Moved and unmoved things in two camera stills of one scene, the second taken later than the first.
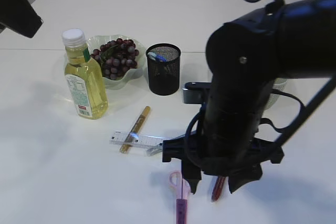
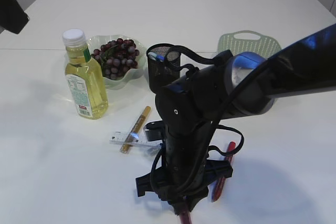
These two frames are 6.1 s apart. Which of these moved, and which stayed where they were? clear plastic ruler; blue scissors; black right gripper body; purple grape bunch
Moved: black right gripper body
Stayed: clear plastic ruler; blue scissors; purple grape bunch
